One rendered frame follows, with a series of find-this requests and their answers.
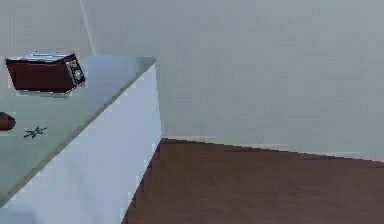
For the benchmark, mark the dark red round object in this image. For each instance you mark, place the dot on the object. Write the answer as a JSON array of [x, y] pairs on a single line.
[[5, 121]]

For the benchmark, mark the small dark green star shape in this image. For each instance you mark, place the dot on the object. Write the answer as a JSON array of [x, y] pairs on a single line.
[[34, 132]]

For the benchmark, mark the dark red toaster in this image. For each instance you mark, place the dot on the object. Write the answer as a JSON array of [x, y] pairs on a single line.
[[40, 75]]

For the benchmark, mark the white kitchen counter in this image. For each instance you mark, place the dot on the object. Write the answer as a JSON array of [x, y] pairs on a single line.
[[100, 146]]

